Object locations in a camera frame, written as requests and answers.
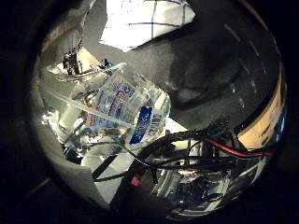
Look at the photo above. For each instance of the white cloth with blue checks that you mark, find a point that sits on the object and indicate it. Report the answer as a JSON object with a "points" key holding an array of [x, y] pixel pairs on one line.
{"points": [[140, 21]]}

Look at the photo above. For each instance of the clear plastic water bottle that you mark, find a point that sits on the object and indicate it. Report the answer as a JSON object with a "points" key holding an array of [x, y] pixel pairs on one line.
{"points": [[118, 102]]}

